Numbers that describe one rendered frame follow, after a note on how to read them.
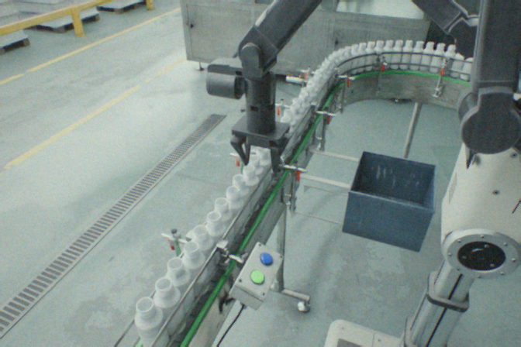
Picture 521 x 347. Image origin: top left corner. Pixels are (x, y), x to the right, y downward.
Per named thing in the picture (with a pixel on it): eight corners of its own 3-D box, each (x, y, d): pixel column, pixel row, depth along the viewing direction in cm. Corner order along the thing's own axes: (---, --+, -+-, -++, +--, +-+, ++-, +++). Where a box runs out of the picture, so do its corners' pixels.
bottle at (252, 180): (238, 206, 128) (236, 166, 118) (252, 199, 131) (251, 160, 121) (247, 215, 124) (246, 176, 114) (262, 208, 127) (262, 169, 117)
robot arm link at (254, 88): (269, 78, 64) (281, 66, 68) (232, 73, 66) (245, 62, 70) (269, 114, 68) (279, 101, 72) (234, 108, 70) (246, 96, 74)
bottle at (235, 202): (228, 238, 116) (225, 198, 106) (224, 225, 120) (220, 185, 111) (246, 235, 117) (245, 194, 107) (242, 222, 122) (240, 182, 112)
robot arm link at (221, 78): (260, 46, 59) (277, 32, 66) (195, 38, 63) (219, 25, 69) (260, 114, 66) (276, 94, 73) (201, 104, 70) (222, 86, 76)
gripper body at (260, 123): (279, 148, 71) (280, 112, 66) (229, 137, 74) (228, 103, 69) (290, 132, 75) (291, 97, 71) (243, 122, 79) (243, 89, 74)
